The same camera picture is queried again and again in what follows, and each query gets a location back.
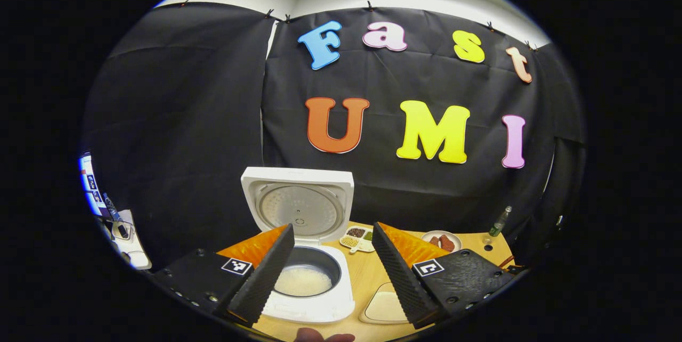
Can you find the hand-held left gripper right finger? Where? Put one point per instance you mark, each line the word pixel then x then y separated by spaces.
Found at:
pixel 405 283

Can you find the black backdrop cloth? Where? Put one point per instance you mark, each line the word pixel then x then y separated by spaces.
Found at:
pixel 213 118

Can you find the clear plastic water bottle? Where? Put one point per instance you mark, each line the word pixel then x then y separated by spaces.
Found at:
pixel 498 227

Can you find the computer monitor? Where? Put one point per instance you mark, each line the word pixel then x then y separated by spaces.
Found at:
pixel 88 182

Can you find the white rice cooker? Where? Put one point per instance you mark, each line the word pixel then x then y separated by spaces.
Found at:
pixel 319 310

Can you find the brown meat piece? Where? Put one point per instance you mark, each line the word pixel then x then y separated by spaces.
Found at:
pixel 447 244
pixel 435 241

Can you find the white divided grain dish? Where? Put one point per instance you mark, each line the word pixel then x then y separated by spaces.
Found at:
pixel 354 242

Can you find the white round plate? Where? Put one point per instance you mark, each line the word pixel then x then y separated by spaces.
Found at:
pixel 453 237

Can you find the white side table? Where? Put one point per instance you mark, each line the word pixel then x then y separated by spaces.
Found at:
pixel 136 257

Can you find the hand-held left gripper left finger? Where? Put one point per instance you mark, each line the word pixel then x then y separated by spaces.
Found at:
pixel 264 283

